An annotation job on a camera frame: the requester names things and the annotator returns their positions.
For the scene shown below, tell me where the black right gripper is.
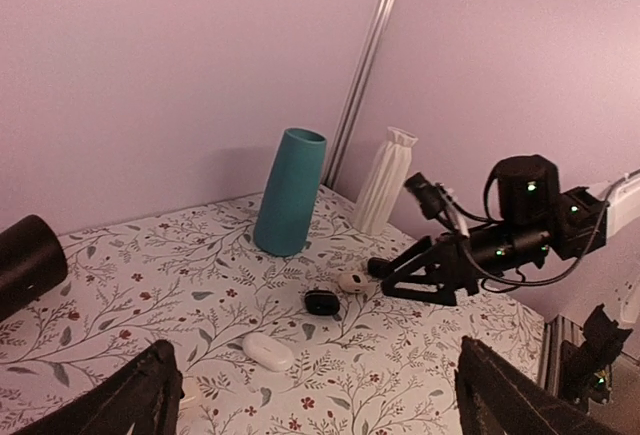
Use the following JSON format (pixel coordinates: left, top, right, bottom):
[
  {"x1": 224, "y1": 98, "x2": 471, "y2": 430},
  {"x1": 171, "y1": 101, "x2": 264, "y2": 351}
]
[{"x1": 367, "y1": 234, "x2": 480, "y2": 305}]

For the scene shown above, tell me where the white earbuds charging case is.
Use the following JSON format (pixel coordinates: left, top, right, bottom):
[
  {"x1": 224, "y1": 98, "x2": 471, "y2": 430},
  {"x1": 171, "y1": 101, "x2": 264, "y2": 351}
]
[{"x1": 242, "y1": 332, "x2": 294, "y2": 372}]

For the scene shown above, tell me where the black cylinder speaker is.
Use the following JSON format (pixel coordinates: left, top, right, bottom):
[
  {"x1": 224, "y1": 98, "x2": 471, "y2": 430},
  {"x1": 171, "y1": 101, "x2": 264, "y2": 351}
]
[{"x1": 1, "y1": 215, "x2": 68, "y2": 321}]

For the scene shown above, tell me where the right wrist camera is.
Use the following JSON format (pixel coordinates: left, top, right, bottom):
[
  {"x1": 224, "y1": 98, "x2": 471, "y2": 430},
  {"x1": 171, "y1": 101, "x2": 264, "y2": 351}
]
[{"x1": 404, "y1": 172, "x2": 445, "y2": 220}]

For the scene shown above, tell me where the teal vase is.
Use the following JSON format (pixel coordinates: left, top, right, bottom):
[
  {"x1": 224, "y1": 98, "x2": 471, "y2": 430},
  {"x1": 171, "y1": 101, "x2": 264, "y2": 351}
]
[{"x1": 253, "y1": 128, "x2": 327, "y2": 257}]

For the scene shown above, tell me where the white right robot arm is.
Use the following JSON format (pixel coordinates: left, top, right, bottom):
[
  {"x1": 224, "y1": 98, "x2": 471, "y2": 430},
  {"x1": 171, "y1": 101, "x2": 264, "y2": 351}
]
[{"x1": 366, "y1": 155, "x2": 639, "y2": 306}]

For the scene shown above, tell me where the aluminium front rail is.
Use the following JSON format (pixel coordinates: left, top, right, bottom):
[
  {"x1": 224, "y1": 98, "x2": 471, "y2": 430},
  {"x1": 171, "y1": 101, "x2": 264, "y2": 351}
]
[{"x1": 537, "y1": 314, "x2": 640, "y2": 406}]

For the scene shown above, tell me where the white ribbed vase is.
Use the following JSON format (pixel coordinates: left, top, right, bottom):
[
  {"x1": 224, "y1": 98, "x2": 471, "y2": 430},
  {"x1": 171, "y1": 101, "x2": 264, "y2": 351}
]
[{"x1": 352, "y1": 127, "x2": 418, "y2": 235}]

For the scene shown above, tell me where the right aluminium post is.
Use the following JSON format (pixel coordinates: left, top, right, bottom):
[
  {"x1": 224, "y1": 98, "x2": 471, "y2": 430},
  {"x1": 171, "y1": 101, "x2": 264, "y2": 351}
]
[{"x1": 322, "y1": 0, "x2": 396, "y2": 189}]

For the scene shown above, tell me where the floral table mat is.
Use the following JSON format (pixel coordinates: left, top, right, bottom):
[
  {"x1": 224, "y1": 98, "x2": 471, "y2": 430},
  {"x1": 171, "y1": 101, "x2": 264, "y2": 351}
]
[{"x1": 1, "y1": 188, "x2": 544, "y2": 434}]

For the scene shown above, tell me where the small black round object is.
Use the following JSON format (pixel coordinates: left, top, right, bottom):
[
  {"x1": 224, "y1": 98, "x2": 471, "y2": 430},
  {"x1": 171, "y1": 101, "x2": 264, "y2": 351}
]
[{"x1": 304, "y1": 290, "x2": 340, "y2": 316}]

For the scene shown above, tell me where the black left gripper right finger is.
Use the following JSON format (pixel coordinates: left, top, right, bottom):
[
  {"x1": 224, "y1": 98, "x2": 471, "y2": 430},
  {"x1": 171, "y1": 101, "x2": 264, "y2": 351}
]
[{"x1": 454, "y1": 336, "x2": 616, "y2": 435}]

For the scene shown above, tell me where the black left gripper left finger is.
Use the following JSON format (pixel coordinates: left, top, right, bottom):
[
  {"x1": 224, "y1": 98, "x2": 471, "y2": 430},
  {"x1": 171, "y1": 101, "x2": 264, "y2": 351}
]
[{"x1": 17, "y1": 340, "x2": 183, "y2": 435}]

